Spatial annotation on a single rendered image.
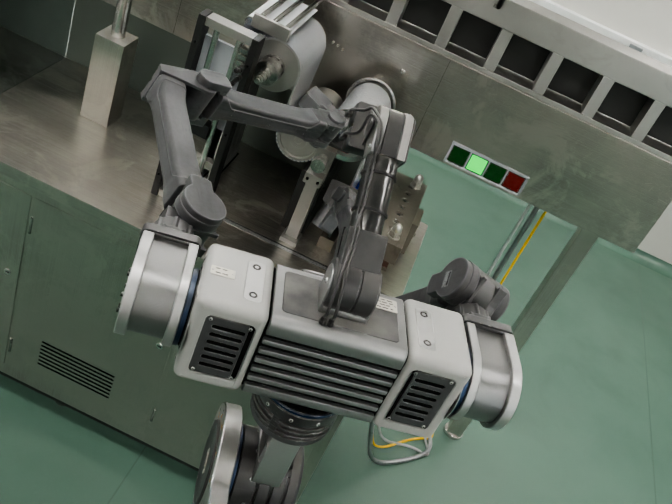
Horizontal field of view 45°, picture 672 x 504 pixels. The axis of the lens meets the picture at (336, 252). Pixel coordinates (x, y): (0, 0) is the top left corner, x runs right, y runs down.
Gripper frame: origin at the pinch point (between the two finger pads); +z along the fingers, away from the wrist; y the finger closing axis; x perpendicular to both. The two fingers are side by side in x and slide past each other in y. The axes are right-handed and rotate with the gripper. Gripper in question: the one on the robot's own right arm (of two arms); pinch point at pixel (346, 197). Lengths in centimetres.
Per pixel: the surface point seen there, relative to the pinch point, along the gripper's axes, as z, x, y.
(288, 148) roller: -5.0, 5.4, -19.7
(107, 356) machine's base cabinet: 10, -73, -44
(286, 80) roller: -13.6, 20.9, -26.5
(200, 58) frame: -23, 16, -47
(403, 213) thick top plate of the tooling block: 12.2, 2.9, 16.4
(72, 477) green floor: 15, -114, -40
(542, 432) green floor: 118, -55, 112
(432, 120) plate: 17.4, 31.3, 12.3
